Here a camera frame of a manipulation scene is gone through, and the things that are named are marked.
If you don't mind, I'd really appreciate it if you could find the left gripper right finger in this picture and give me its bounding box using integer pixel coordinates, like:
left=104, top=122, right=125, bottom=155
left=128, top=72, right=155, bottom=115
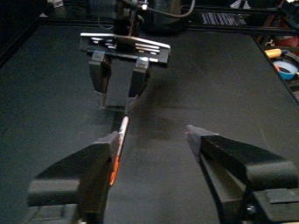
left=184, top=124, right=299, bottom=224

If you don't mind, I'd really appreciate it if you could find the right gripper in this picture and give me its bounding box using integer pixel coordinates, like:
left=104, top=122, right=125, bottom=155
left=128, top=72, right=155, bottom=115
left=78, top=31, right=172, bottom=115

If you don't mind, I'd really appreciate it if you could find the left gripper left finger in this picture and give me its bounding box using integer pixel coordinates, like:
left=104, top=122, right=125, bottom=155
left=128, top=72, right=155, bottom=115
left=22, top=130, right=122, bottom=224

